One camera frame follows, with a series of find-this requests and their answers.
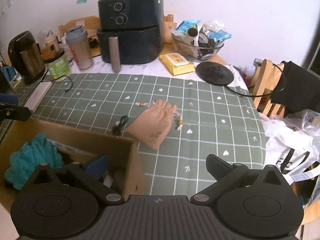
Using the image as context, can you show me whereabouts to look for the wooden chair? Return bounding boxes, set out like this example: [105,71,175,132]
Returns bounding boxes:
[249,59,285,119]

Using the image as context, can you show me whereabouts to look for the black air fryer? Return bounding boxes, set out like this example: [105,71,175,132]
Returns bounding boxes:
[97,0,164,64]

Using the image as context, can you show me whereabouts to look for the black electric kettle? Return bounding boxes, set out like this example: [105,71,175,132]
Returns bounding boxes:
[8,31,45,85]

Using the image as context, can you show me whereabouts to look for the green label jar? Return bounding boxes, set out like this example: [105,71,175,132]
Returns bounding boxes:
[44,49,71,80]

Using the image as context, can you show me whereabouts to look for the glass bowl with items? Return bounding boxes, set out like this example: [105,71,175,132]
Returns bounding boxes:
[170,20,232,62]

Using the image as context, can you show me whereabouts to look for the black kettle base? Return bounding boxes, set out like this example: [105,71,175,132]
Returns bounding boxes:
[196,62,234,86]

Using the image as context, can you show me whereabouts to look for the green grid tablecloth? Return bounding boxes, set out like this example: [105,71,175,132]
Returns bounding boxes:
[0,73,267,197]

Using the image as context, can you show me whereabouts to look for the brown cardboard box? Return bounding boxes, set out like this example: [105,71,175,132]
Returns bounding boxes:
[1,118,146,211]

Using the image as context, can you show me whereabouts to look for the black bag on chair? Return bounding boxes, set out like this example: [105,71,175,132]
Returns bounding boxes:
[271,61,320,113]

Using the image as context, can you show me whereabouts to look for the white plastic bag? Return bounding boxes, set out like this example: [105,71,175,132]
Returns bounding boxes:
[259,109,319,184]

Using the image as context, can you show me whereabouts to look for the black usb cable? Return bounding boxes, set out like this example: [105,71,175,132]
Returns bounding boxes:
[109,115,129,136]

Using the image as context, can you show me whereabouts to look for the white power bank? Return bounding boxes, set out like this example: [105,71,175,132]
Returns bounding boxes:
[24,81,52,114]

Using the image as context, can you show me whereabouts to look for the teal mesh bath sponge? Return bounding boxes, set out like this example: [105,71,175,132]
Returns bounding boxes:
[4,133,63,190]

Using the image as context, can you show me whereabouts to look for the tan drawstring pouch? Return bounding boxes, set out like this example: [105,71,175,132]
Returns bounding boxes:
[125,100,183,150]

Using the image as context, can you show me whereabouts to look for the clear shaker bottle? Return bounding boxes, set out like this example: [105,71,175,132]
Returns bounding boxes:
[66,25,93,70]

